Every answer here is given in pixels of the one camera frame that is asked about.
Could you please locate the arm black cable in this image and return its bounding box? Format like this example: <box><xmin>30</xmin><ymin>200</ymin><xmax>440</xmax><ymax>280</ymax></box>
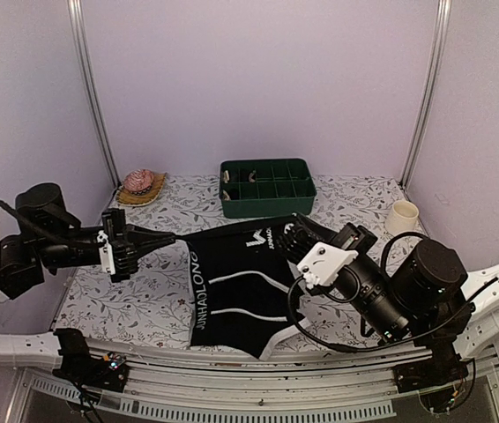
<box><xmin>0</xmin><ymin>198</ymin><xmax>101</xmax><ymax>248</ymax></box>
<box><xmin>287</xmin><ymin>232</ymin><xmax>427</xmax><ymax>353</ymax></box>

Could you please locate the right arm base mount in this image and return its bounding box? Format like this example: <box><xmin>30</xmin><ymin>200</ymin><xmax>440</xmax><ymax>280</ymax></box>
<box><xmin>392</xmin><ymin>354</ymin><xmax>469</xmax><ymax>393</ymax></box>

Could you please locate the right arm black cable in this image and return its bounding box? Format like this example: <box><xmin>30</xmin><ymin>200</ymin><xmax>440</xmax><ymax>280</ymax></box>
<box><xmin>287</xmin><ymin>232</ymin><xmax>427</xmax><ymax>353</ymax></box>

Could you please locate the front aluminium rail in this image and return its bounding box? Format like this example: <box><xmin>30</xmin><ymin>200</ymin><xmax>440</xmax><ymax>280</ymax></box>
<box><xmin>6</xmin><ymin>340</ymin><xmax>499</xmax><ymax>422</ymax></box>

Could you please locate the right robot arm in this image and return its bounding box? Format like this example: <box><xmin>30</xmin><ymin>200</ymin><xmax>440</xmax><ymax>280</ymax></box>
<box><xmin>275</xmin><ymin>215</ymin><xmax>499</xmax><ymax>384</ymax></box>

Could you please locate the cream cup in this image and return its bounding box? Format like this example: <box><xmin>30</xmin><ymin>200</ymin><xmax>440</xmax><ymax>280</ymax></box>
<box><xmin>384</xmin><ymin>200</ymin><xmax>419</xmax><ymax>236</ymax></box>

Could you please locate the pink patterned ball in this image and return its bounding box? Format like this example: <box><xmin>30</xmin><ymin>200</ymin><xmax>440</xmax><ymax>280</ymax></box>
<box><xmin>123</xmin><ymin>169</ymin><xmax>153</xmax><ymax>193</ymax></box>

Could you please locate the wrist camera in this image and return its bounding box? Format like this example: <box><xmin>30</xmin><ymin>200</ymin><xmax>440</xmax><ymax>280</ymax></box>
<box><xmin>97</xmin><ymin>230</ymin><xmax>115</xmax><ymax>275</ymax></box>
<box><xmin>296</xmin><ymin>242</ymin><xmax>359</xmax><ymax>289</ymax></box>

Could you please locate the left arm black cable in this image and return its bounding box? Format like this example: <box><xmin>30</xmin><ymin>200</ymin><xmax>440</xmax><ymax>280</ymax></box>
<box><xmin>0</xmin><ymin>198</ymin><xmax>101</xmax><ymax>248</ymax></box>

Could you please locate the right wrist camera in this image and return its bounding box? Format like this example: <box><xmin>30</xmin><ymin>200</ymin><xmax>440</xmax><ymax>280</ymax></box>
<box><xmin>296</xmin><ymin>242</ymin><xmax>359</xmax><ymax>289</ymax></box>

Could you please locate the green divided storage box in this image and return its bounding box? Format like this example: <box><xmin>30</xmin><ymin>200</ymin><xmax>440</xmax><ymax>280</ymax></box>
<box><xmin>219</xmin><ymin>158</ymin><xmax>317</xmax><ymax>219</ymax></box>

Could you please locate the left aluminium frame post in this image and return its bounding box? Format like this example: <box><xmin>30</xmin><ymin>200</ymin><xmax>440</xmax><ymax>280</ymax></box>
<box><xmin>67</xmin><ymin>0</ymin><xmax>121</xmax><ymax>189</ymax></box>

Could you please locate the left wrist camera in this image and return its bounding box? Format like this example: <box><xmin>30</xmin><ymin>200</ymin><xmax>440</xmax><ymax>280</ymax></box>
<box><xmin>97</xmin><ymin>230</ymin><xmax>115</xmax><ymax>275</ymax></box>

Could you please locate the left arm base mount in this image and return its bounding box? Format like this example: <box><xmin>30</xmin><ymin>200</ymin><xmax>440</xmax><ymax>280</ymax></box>
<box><xmin>52</xmin><ymin>352</ymin><xmax>130</xmax><ymax>393</ymax></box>

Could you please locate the black white-banded underwear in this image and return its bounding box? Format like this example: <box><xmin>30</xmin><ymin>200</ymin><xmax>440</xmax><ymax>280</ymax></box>
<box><xmin>184</xmin><ymin>216</ymin><xmax>310</xmax><ymax>360</ymax></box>

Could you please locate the aluminium frame post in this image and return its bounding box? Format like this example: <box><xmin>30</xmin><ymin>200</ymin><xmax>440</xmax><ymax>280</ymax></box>
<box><xmin>67</xmin><ymin>0</ymin><xmax>121</xmax><ymax>189</ymax></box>
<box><xmin>399</xmin><ymin>0</ymin><xmax>452</xmax><ymax>191</ymax></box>

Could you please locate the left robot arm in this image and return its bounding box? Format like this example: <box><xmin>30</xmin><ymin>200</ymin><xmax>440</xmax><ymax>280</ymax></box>
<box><xmin>0</xmin><ymin>182</ymin><xmax>178</xmax><ymax>382</ymax></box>

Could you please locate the right aluminium frame post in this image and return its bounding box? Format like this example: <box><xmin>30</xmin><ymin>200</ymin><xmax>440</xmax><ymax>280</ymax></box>
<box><xmin>399</xmin><ymin>0</ymin><xmax>452</xmax><ymax>191</ymax></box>

